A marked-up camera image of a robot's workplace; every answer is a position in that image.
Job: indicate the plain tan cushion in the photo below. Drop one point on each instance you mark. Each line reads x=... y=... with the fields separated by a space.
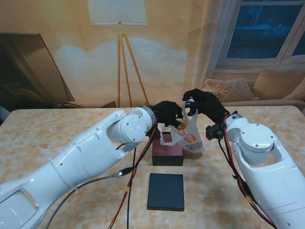
x=274 y=81

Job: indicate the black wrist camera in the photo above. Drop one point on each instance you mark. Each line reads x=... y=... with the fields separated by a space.
x=214 y=132
x=155 y=136

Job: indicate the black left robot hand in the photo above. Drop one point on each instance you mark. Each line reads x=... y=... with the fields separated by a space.
x=166 y=113

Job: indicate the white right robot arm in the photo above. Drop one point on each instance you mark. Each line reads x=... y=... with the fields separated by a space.
x=267 y=167

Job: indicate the plain orange mini donut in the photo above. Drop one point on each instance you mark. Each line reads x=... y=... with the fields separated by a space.
x=183 y=124

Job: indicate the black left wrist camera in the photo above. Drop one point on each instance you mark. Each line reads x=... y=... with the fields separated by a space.
x=155 y=136

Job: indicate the white plastic bag orange logo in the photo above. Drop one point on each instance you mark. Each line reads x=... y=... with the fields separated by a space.
x=193 y=143

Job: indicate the beige sofa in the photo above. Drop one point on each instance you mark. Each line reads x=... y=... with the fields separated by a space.
x=262 y=103

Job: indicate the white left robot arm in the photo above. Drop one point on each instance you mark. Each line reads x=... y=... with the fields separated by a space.
x=83 y=162

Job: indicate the white shade tripod floor lamp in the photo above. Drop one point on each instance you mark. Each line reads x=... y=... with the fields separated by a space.
x=118 y=12

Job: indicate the dark flat television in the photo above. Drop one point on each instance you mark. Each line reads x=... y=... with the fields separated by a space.
x=23 y=71

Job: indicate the black gift box pink inside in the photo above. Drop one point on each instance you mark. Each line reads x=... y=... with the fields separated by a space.
x=166 y=159

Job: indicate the black gift box lid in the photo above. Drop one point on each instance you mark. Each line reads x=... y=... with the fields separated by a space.
x=165 y=192

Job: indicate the white framed window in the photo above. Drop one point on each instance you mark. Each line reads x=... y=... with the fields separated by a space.
x=257 y=31

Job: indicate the beige knitted cushion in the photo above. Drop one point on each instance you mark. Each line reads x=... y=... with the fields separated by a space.
x=297 y=94
x=231 y=89

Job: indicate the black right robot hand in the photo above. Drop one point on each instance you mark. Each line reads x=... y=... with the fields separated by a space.
x=210 y=103

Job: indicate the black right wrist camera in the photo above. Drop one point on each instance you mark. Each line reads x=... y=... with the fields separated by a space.
x=214 y=132

